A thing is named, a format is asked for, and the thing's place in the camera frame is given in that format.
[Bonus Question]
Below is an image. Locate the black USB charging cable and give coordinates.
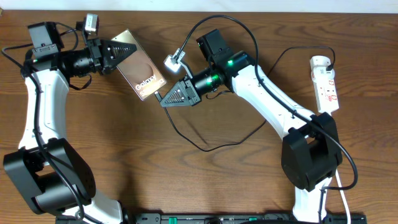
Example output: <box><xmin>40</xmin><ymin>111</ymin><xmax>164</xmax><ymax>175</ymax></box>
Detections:
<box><xmin>154</xmin><ymin>45</ymin><xmax>336</xmax><ymax>153</ymax></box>

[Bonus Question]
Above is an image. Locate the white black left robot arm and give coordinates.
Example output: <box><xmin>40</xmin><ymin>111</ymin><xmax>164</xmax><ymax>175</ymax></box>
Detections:
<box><xmin>3</xmin><ymin>19</ymin><xmax>137</xmax><ymax>223</ymax></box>

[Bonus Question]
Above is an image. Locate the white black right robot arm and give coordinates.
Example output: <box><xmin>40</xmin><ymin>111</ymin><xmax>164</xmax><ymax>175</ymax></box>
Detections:
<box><xmin>159</xmin><ymin>30</ymin><xmax>343</xmax><ymax>223</ymax></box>

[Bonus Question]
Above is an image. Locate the white power strip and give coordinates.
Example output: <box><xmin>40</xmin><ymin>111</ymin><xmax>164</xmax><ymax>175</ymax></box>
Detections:
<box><xmin>311</xmin><ymin>67</ymin><xmax>339</xmax><ymax>114</ymax></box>

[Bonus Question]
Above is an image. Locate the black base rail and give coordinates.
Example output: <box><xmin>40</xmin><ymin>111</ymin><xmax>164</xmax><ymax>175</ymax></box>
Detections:
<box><xmin>55</xmin><ymin>213</ymin><xmax>368</xmax><ymax>224</ymax></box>

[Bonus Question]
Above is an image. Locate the white power strip cord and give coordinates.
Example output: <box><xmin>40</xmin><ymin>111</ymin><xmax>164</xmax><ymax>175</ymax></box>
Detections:
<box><xmin>334</xmin><ymin>169</ymin><xmax>351</xmax><ymax>224</ymax></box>

